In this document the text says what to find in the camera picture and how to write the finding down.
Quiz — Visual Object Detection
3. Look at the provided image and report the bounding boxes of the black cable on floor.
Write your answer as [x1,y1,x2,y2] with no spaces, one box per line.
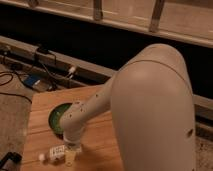
[0,70,34,103]

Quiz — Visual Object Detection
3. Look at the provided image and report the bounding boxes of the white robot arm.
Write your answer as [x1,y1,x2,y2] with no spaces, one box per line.
[60,44,196,171]

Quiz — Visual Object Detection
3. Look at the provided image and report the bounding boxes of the green ceramic bowl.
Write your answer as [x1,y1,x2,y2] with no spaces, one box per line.
[48,103,71,136]

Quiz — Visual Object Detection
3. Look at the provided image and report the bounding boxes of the blue box on floor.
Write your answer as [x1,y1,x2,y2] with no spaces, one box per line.
[23,75,40,88]

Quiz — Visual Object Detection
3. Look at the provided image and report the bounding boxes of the black power adapter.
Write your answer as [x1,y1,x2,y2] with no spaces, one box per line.
[36,46,50,55]

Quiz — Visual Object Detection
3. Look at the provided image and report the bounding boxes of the white labelled bottle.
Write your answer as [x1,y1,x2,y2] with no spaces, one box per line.
[38,145,66,163]

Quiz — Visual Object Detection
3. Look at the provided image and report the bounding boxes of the black object bottom left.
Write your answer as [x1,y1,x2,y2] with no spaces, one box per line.
[0,152,22,171]

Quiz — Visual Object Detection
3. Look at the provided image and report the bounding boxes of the white plug connector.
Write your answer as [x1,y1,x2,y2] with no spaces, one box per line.
[68,66,76,74]

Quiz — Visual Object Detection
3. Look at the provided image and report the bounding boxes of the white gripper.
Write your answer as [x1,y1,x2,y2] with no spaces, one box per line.
[65,144,82,167]

